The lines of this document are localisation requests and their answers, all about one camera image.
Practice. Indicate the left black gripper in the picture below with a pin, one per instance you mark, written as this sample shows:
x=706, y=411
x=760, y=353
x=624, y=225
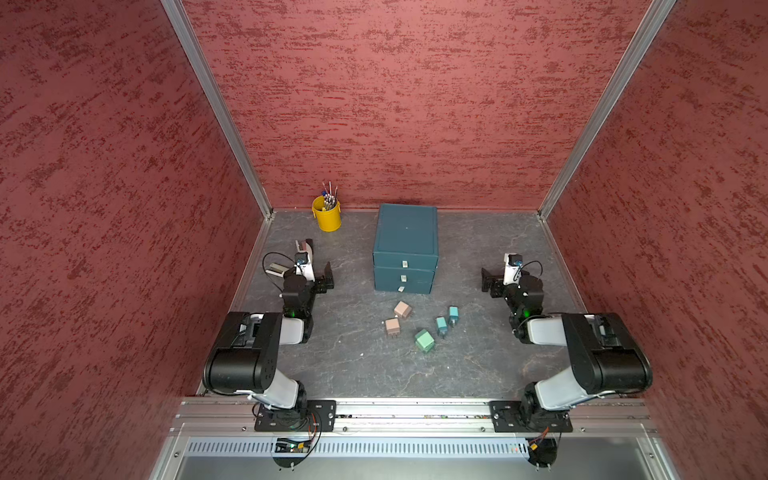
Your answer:
x=320, y=281

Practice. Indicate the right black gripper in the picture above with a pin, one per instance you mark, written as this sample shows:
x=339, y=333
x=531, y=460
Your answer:
x=487, y=282

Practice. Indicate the teal plug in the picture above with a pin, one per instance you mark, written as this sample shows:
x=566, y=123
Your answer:
x=442, y=326
x=453, y=315

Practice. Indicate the pink plug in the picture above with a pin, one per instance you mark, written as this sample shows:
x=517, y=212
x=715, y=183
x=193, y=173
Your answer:
x=392, y=327
x=402, y=310

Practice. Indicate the green plug large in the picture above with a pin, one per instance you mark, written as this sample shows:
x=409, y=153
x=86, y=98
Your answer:
x=424, y=341

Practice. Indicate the teal drawer cabinet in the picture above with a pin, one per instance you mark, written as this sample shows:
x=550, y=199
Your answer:
x=406, y=254

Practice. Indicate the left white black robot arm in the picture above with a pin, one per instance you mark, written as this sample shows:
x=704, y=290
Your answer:
x=244, y=357

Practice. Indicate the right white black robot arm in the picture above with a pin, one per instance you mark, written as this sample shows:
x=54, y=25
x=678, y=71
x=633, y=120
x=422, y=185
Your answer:
x=604, y=359

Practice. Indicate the beige stapler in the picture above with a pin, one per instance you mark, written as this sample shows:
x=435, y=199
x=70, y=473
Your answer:
x=278, y=270

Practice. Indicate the yellow pen cup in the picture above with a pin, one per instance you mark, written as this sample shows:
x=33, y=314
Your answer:
x=327, y=215

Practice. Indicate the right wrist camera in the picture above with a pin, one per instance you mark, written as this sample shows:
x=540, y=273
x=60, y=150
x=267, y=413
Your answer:
x=513, y=264

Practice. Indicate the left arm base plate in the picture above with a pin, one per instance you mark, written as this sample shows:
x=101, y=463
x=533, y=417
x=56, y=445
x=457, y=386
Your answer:
x=308, y=417

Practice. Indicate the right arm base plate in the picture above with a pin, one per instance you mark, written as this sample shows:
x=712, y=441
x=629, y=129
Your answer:
x=523, y=417

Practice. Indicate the aluminium front rail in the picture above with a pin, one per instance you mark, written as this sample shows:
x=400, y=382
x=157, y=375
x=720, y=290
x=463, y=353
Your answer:
x=428, y=417

